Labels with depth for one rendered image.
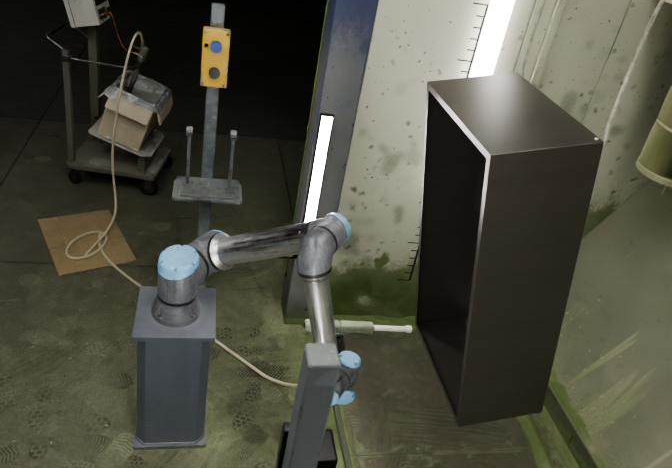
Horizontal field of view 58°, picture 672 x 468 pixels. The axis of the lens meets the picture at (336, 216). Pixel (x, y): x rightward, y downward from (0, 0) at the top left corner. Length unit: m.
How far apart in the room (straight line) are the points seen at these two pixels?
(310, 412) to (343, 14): 1.98
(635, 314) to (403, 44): 1.72
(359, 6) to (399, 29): 0.21
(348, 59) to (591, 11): 1.12
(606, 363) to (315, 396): 2.45
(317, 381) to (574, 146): 1.20
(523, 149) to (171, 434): 1.87
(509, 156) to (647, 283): 1.70
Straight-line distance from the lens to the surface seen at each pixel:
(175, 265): 2.31
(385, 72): 2.80
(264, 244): 2.24
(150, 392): 2.63
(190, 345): 2.45
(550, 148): 1.86
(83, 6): 4.42
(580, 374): 3.33
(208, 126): 3.02
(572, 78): 3.16
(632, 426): 3.12
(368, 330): 2.70
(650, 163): 3.16
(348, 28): 2.70
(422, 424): 3.09
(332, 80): 2.76
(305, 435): 1.03
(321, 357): 0.93
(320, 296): 2.06
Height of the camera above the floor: 2.28
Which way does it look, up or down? 30 degrees down
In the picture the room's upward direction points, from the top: 11 degrees clockwise
